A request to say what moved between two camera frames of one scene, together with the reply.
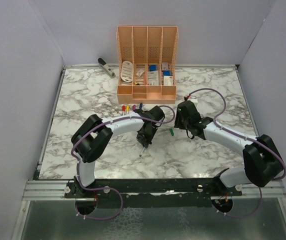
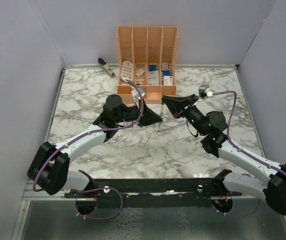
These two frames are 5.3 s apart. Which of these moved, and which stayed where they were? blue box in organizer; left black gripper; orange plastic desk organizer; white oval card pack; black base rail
Moved: left black gripper
Stayed: black base rail; white oval card pack; orange plastic desk organizer; blue box in organizer
